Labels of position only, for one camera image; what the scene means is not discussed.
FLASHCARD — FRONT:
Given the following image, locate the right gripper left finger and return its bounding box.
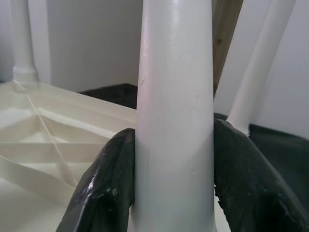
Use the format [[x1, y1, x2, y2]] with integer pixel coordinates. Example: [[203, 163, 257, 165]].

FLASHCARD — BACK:
[[56, 128, 136, 232]]

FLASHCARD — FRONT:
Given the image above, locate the white plastic table leg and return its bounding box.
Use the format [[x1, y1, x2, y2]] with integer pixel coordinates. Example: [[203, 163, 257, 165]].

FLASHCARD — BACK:
[[11, 0, 39, 85], [226, 0, 297, 136], [129, 0, 217, 232]]

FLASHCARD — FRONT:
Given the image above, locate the brown wooden panel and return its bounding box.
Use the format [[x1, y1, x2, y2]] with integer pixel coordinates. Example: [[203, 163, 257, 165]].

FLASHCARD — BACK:
[[212, 0, 244, 99]]

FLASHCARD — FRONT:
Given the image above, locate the white plastic table top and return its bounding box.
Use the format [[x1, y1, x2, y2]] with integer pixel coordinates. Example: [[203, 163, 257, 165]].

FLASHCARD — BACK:
[[0, 81, 138, 232]]

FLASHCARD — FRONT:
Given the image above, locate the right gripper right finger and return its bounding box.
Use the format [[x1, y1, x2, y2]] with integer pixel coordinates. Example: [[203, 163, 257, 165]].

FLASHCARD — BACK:
[[213, 118, 309, 232]]

